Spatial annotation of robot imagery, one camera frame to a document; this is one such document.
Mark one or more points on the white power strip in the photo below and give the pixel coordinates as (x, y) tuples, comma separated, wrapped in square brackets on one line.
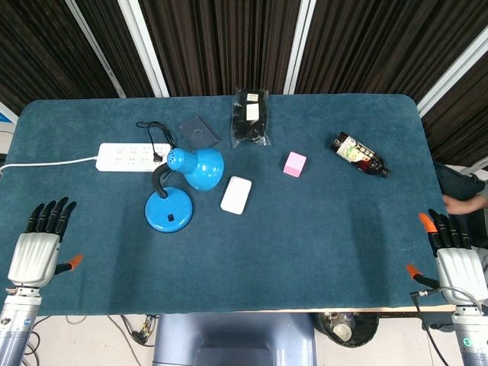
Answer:
[(122, 156)]

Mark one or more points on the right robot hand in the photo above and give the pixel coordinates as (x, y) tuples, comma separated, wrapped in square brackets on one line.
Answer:
[(457, 267)]

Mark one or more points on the plastic bag of black items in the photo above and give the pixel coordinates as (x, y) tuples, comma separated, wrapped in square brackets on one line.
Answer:
[(248, 126)]

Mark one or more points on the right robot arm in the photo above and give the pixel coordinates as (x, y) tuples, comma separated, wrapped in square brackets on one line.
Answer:
[(470, 335)]

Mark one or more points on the blue felt table mat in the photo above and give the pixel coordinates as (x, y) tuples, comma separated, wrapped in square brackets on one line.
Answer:
[(286, 248)]

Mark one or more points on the paper cup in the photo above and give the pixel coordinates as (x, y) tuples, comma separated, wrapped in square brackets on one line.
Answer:
[(343, 332)]

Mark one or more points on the white rounded rectangular box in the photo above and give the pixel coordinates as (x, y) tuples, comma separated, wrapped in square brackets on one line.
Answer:
[(235, 195)]

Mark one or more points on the small pink block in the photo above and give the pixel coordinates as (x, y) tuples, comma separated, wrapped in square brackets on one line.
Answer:
[(294, 164)]

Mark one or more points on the black waste bin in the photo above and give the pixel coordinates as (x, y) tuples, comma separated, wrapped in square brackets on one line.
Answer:
[(366, 335)]

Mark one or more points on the dark transparent square case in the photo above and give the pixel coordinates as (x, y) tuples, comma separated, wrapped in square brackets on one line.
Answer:
[(198, 133)]

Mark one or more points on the blue desk lamp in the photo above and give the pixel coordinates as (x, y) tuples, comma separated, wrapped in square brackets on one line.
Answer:
[(202, 167)]

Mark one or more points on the person's dark blue clothing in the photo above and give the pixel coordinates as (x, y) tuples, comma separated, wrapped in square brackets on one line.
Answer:
[(455, 185)]

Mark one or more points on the person's bare hand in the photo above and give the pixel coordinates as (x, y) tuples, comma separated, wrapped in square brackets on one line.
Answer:
[(463, 206)]

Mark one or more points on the white aluminium frame post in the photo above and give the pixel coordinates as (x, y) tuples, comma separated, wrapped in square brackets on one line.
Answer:
[(95, 49), (453, 74), (145, 49), (299, 45)]

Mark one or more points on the dark drink bottle with label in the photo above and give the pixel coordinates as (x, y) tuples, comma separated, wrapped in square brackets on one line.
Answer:
[(358, 152)]

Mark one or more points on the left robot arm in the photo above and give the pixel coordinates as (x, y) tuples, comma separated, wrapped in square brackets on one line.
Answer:
[(15, 324)]

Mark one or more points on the dark pleated curtain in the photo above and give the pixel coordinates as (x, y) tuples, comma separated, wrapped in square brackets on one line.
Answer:
[(228, 42)]

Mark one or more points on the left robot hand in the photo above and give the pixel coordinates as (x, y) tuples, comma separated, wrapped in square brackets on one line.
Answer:
[(32, 255)]

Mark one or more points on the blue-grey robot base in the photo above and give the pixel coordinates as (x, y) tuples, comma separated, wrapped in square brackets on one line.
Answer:
[(228, 335)]

